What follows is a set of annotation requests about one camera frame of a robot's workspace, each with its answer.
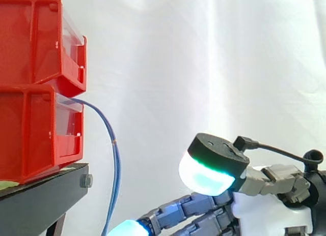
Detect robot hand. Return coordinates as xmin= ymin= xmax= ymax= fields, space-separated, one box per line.
xmin=107 ymin=132 xmax=313 ymax=236

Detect black metal stand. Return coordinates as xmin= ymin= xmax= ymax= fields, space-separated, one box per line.
xmin=0 ymin=162 xmax=94 ymax=236

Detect red plastic bin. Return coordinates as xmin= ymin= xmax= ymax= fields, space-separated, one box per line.
xmin=0 ymin=83 xmax=85 ymax=185
xmin=0 ymin=0 xmax=88 ymax=98

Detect thin black cable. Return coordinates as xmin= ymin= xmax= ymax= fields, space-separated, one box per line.
xmin=233 ymin=135 xmax=324 ymax=171

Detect blue cable bundle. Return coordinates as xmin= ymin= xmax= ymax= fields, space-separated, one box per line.
xmin=56 ymin=97 xmax=123 ymax=236

